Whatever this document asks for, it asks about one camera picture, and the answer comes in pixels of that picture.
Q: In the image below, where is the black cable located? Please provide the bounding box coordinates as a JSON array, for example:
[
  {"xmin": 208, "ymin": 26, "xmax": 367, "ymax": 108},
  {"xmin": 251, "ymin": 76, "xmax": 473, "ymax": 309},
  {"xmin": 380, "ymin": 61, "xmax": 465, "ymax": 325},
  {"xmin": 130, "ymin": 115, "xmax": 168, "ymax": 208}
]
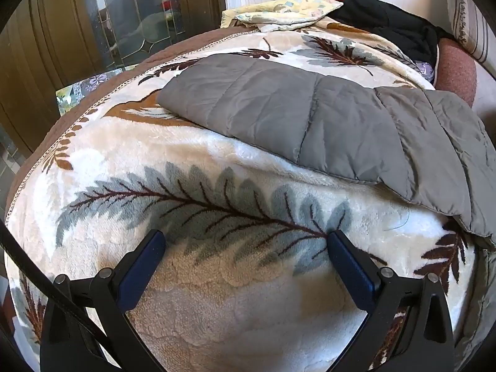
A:
[{"xmin": 0, "ymin": 220, "xmax": 117, "ymax": 361}]

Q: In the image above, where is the pink bolster cushion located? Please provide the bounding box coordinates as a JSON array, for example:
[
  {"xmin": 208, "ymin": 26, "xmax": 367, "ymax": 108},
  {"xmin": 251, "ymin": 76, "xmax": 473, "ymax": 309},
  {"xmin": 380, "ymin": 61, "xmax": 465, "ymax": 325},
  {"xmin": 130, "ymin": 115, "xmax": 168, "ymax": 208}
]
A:
[{"xmin": 434, "ymin": 39, "xmax": 476, "ymax": 107}]

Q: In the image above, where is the yellow floral cloth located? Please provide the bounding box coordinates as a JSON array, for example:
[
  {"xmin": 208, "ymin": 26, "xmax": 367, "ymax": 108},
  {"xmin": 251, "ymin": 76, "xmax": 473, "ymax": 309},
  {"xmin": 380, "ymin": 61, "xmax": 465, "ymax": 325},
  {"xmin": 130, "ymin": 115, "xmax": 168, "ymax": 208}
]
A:
[{"xmin": 221, "ymin": 0, "xmax": 345, "ymax": 33}]

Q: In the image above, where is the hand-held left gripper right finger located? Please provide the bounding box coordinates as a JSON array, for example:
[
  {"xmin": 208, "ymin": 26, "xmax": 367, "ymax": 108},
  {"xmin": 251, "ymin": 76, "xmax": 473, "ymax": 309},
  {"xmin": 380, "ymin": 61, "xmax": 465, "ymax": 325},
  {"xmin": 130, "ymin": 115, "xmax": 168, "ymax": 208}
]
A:
[{"xmin": 327, "ymin": 229, "xmax": 455, "ymax": 372}]

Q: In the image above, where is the grey puffer jacket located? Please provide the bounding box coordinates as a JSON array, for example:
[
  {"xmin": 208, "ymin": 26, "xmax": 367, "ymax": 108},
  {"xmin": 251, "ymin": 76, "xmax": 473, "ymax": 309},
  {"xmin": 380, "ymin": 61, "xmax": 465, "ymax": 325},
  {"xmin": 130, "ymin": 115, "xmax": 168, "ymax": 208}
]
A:
[{"xmin": 157, "ymin": 53, "xmax": 496, "ymax": 250}]

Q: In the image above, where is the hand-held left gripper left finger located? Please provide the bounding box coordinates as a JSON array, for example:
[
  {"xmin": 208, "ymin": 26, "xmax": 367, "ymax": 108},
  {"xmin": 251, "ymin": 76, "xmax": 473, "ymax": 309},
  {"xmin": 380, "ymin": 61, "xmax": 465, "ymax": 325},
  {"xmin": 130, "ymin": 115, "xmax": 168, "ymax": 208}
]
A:
[{"xmin": 40, "ymin": 229, "xmax": 167, "ymax": 372}]

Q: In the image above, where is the floral floor mat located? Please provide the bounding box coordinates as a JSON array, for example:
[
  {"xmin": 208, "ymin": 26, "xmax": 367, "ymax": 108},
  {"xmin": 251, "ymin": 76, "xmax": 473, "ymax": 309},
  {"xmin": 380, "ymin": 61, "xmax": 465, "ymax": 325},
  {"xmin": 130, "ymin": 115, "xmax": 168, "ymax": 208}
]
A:
[{"xmin": 56, "ymin": 68, "xmax": 134, "ymax": 116}]

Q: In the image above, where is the striped floral cushion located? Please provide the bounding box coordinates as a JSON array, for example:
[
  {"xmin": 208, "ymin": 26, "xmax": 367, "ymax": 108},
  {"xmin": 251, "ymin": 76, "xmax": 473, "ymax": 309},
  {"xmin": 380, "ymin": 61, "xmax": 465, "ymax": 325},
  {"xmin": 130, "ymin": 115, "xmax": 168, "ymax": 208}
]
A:
[{"xmin": 443, "ymin": 0, "xmax": 493, "ymax": 63}]

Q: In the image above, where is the leaf print fleece blanket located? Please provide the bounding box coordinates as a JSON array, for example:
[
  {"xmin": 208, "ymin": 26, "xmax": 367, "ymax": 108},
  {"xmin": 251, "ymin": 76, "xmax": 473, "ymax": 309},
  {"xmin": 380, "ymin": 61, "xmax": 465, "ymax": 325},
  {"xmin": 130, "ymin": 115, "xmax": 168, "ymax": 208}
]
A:
[{"xmin": 6, "ymin": 21, "xmax": 489, "ymax": 372}]

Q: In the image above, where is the black garment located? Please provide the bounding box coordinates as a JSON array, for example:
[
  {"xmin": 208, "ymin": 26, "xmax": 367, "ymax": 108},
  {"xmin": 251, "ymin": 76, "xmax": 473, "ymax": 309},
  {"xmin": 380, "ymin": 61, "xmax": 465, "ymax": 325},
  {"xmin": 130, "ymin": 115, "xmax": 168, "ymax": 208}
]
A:
[{"xmin": 327, "ymin": 0, "xmax": 456, "ymax": 71}]

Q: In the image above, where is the brown mattress edge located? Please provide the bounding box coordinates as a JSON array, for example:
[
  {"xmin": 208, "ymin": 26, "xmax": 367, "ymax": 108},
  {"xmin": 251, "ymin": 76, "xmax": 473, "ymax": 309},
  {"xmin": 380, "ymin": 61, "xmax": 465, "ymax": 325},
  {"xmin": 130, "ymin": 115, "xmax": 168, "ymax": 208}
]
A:
[{"xmin": 6, "ymin": 26, "xmax": 256, "ymax": 210}]

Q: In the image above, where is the wooden door with leaded glass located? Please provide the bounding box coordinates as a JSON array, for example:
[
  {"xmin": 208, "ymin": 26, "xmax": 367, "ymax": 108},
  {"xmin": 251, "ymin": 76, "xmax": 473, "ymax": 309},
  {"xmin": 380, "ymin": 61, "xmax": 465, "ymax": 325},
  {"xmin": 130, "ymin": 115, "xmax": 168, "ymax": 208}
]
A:
[{"xmin": 0, "ymin": 0, "xmax": 226, "ymax": 125}]

